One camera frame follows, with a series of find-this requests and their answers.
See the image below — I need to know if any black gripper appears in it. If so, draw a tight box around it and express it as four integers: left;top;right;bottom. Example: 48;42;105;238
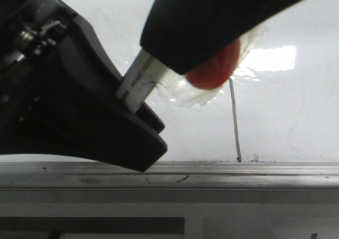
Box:
1;0;77;61

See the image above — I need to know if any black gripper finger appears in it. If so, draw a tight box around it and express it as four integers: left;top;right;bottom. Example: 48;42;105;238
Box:
140;0;302;74
1;14;167;171

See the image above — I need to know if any white black whiteboard marker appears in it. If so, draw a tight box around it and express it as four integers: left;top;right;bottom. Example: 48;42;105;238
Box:
116;26;262;113

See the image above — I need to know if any white whiteboard with aluminium frame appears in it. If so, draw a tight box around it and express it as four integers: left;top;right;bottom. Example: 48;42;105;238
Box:
1;0;338;191

